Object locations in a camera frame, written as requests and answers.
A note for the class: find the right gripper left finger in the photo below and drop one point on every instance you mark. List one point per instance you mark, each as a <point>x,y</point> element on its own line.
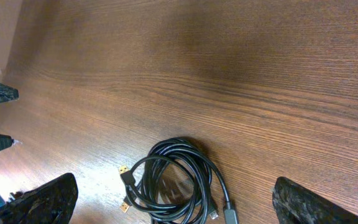
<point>51,203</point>

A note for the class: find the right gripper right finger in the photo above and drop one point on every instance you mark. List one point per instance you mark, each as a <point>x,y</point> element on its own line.
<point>295,204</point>

